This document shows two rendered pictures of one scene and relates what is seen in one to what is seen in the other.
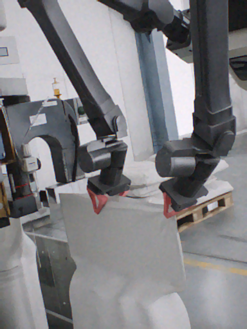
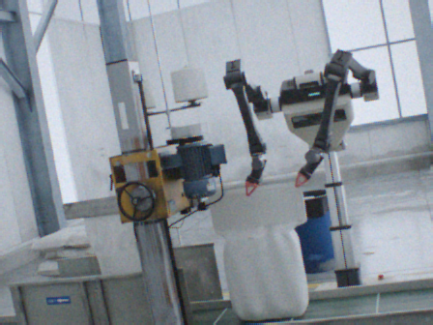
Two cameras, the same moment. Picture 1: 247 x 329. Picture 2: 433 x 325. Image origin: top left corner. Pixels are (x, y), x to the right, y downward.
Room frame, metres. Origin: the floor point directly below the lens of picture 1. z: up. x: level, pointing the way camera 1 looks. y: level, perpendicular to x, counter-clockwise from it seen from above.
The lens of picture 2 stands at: (-1.34, 1.86, 1.41)
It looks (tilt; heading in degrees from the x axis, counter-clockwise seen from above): 3 degrees down; 328
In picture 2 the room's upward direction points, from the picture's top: 10 degrees counter-clockwise
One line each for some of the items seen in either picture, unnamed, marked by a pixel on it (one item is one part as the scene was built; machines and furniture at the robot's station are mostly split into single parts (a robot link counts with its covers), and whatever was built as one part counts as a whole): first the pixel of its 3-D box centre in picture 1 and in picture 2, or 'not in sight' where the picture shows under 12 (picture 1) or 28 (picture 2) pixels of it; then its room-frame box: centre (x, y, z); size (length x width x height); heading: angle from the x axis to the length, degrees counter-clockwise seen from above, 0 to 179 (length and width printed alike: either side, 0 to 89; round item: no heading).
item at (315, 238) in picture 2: not in sight; (313, 231); (2.78, -1.61, 0.32); 0.51 x 0.48 x 0.65; 130
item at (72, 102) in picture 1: (74, 111); not in sight; (1.58, 0.13, 1.29); 0.08 x 0.05 x 0.09; 40
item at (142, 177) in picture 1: (154, 173); (100, 232); (4.30, -0.27, 0.56); 0.66 x 0.42 x 0.15; 130
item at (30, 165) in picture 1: (31, 170); not in sight; (1.37, 0.27, 1.14); 0.05 x 0.04 x 0.16; 130
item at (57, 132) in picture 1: (24, 142); not in sight; (1.57, 0.31, 1.21); 0.30 x 0.25 x 0.30; 40
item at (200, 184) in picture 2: not in sight; (196, 170); (1.12, 0.42, 1.21); 0.15 x 0.15 x 0.25
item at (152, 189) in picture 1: (136, 186); (81, 249); (4.43, -0.09, 0.44); 0.66 x 0.42 x 0.14; 35
